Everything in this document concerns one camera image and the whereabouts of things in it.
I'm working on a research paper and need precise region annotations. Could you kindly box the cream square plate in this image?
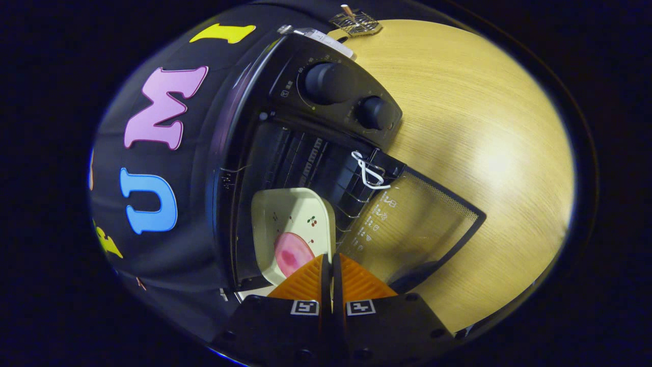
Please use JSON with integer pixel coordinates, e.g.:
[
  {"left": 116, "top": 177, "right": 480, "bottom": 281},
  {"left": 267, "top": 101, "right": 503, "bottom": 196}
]
[{"left": 251, "top": 188, "right": 337, "bottom": 286}]

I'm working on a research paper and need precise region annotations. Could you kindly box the metal wire holder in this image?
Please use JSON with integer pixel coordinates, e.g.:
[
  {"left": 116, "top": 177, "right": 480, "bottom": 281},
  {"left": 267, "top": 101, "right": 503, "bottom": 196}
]
[{"left": 329, "top": 9, "right": 383, "bottom": 37}]

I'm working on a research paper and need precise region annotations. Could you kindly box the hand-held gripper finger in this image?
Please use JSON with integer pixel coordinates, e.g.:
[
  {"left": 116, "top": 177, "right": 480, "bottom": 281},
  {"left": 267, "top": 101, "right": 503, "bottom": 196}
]
[
  {"left": 209, "top": 254, "right": 334, "bottom": 365},
  {"left": 334, "top": 253, "right": 456, "bottom": 363}
]

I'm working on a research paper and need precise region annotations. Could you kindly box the pink ham slice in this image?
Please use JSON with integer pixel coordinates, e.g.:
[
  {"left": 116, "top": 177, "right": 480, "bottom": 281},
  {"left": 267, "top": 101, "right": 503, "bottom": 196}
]
[{"left": 274, "top": 233, "right": 316, "bottom": 278}]

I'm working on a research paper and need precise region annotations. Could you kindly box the black toaster oven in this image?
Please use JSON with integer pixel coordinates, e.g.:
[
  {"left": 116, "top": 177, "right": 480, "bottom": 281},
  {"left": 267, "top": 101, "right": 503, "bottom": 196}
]
[{"left": 206, "top": 31, "right": 487, "bottom": 301}]

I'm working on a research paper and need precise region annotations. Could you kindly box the white string loop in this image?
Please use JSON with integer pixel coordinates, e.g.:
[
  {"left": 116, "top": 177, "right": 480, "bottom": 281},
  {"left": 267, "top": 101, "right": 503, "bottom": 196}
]
[{"left": 351, "top": 150, "right": 385, "bottom": 190}]

